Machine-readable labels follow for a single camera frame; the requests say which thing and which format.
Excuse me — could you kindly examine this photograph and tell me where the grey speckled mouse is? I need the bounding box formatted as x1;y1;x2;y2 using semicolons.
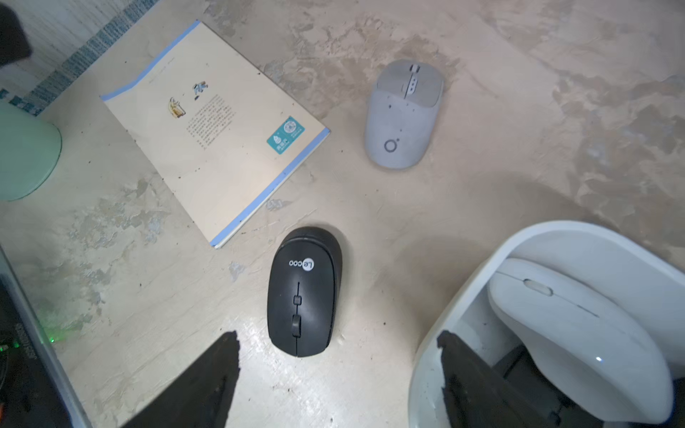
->
365;59;444;169

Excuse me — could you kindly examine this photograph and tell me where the cream booklet with blue edge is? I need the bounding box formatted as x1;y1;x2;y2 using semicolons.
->
103;21;329;248

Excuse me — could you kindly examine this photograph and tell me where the white plastic storage box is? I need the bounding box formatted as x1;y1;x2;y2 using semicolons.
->
409;221;684;427

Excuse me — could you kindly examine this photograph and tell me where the black wireless mouse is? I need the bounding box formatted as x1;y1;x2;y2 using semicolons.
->
267;226;343;358

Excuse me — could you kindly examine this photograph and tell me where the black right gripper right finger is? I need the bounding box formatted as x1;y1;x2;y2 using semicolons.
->
437;330;551;428

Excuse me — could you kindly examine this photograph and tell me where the white wireless mouse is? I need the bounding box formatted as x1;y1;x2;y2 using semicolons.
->
487;259;674;424

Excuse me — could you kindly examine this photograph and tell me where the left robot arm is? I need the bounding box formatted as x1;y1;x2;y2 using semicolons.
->
0;4;32;67

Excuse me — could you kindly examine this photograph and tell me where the green pencil cup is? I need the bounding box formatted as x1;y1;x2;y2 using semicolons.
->
0;103;62;202

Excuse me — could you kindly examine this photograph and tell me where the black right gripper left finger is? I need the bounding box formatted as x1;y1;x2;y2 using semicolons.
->
125;332;240;428

